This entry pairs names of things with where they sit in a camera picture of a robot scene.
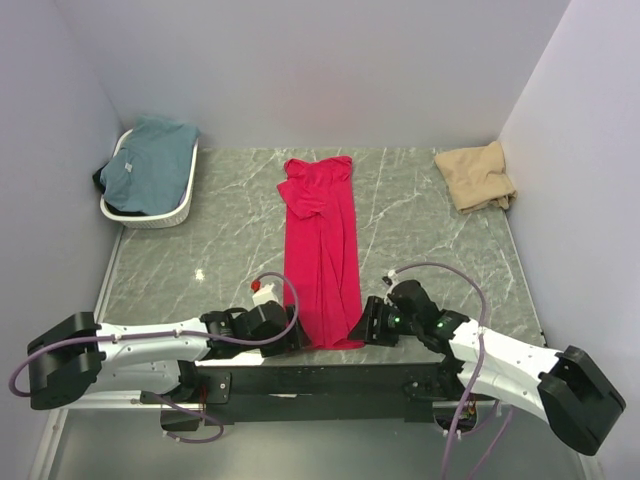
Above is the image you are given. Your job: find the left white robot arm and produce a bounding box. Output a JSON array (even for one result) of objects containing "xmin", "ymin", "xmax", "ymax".
[{"xmin": 27, "ymin": 300, "xmax": 311, "ymax": 410}]

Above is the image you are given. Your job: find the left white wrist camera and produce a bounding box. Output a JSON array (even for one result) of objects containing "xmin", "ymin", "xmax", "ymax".
[{"xmin": 250, "ymin": 280, "xmax": 280, "ymax": 307}]

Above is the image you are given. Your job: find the white laundry basket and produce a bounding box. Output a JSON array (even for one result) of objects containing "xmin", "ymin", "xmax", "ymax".
[{"xmin": 99, "ymin": 140, "xmax": 199, "ymax": 230}]

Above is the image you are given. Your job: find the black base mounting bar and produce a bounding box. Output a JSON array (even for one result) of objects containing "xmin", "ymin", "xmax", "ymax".
[{"xmin": 161, "ymin": 361, "xmax": 464, "ymax": 425}]

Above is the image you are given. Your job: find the black garment in basket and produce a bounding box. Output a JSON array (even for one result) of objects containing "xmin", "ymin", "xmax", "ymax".
[{"xmin": 92, "ymin": 167, "xmax": 145, "ymax": 217}]

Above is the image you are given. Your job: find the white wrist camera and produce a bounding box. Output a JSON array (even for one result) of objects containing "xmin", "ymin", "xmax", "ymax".
[
  {"xmin": 250, "ymin": 280, "xmax": 280, "ymax": 307},
  {"xmin": 382, "ymin": 269, "xmax": 401, "ymax": 289}
]

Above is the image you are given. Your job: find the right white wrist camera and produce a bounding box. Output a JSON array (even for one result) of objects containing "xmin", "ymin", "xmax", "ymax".
[{"xmin": 382, "ymin": 269, "xmax": 401, "ymax": 289}]

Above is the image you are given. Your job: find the aluminium frame rail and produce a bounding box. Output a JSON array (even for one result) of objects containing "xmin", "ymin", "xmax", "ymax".
[{"xmin": 93, "ymin": 291, "xmax": 105, "ymax": 338}]

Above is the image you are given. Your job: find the red t shirt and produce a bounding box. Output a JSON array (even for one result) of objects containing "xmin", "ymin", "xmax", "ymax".
[{"xmin": 277, "ymin": 156, "xmax": 363, "ymax": 350}]

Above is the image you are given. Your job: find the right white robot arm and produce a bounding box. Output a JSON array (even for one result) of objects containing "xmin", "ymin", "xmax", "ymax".
[{"xmin": 349, "ymin": 280, "xmax": 626, "ymax": 456}]

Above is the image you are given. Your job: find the beige folded t shirt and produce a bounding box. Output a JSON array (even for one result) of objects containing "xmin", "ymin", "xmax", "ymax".
[{"xmin": 435, "ymin": 141, "xmax": 518, "ymax": 214}]

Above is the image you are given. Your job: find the teal blue t shirt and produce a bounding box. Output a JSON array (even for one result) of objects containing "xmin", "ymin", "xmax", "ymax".
[{"xmin": 101, "ymin": 116, "xmax": 200, "ymax": 215}]

